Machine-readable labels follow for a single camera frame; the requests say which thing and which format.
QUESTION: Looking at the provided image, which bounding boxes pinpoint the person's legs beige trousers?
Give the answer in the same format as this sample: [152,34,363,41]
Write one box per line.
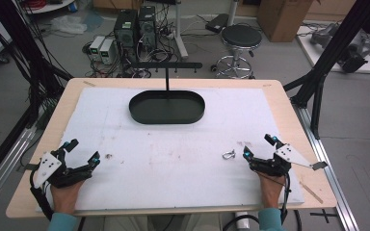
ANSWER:
[102,213,224,231]

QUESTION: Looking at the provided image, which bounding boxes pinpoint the white board with grey device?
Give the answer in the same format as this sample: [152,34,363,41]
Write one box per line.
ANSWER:
[296,22,370,75]

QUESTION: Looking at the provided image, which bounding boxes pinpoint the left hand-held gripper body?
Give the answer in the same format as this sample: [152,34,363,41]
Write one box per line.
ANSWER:
[33,149,93,190]

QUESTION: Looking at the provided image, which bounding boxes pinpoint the brown cardboard box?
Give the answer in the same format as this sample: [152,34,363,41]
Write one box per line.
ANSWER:
[256,0,315,43]

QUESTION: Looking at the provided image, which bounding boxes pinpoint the black flat floor box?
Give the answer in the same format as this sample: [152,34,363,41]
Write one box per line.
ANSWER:
[204,13,229,34]

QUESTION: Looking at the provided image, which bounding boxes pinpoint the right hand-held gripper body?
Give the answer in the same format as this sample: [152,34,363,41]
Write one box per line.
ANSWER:
[250,142,330,178]

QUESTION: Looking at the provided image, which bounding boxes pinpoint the white table leg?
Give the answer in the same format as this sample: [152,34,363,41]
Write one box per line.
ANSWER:
[172,0,190,60]

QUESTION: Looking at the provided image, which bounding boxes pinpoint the person's right hand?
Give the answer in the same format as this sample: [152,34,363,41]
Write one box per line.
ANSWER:
[257,170,286,210]

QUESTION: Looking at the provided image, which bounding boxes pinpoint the black round stool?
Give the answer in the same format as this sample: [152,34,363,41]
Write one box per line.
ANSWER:
[210,24,263,80]

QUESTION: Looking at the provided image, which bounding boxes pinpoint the white power supply unit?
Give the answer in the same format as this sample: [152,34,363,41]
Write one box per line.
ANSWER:
[89,35,106,62]
[99,38,116,65]

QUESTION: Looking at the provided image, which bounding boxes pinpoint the thin wooden stick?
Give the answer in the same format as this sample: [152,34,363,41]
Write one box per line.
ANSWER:
[299,181,325,205]

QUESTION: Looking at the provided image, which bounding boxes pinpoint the right hand-held gripper black cable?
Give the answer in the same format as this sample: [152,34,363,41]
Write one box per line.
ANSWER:
[278,172,293,225]

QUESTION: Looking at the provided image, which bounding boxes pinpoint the clear plastic bag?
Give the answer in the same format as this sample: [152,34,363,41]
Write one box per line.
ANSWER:
[49,14,89,36]

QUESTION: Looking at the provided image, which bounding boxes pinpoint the small silver metal clasp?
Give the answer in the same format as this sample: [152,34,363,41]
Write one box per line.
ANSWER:
[222,149,237,161]

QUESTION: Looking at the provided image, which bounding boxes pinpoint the white cylinder under table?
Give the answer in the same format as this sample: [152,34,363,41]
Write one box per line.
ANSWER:
[234,211,251,231]

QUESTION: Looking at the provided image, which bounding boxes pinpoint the black jewellery stand with tray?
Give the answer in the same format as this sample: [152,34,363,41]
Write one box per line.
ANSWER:
[128,62,206,125]

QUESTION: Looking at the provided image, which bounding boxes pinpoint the black computer tower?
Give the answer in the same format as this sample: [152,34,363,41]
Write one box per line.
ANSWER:
[113,9,140,63]
[137,5,158,50]

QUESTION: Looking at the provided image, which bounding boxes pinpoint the black metal frame stand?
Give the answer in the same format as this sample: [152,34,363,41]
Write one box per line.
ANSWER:
[0,0,75,191]
[282,0,370,141]

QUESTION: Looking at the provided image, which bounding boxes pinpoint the person's left hand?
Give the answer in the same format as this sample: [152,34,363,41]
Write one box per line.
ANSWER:
[49,179,86,216]

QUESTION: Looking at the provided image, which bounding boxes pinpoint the aluminium rail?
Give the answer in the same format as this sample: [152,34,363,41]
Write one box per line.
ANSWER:
[291,103,361,231]
[0,126,38,216]

